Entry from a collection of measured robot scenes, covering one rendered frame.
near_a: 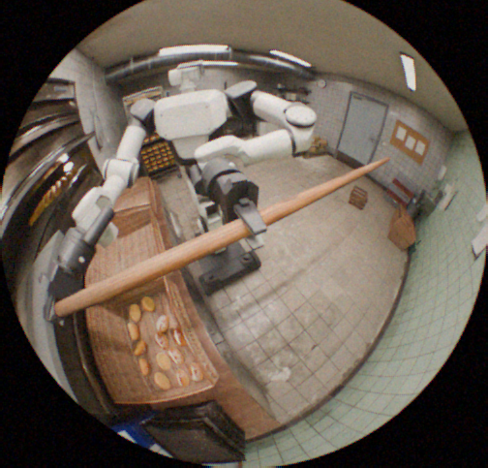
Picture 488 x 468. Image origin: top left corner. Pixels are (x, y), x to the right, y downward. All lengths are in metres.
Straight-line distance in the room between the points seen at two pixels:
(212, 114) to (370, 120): 4.31
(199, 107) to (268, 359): 1.61
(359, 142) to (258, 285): 4.31
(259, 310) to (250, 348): 0.35
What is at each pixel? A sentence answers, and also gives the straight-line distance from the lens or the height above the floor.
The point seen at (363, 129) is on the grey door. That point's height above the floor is 1.20.
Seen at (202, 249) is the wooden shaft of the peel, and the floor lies 1.21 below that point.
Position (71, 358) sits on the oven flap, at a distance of 0.81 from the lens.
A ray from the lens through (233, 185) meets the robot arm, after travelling 0.20.
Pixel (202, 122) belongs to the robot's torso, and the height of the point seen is 1.29.
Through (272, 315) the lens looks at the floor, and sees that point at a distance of 1.39.
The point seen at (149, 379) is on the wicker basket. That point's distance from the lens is 0.99.
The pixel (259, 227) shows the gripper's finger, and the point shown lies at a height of 1.22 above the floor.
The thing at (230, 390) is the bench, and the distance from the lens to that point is 0.86.
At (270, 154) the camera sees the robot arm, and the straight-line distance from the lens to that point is 0.37.
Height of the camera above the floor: 1.36
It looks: 49 degrees down
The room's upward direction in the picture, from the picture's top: straight up
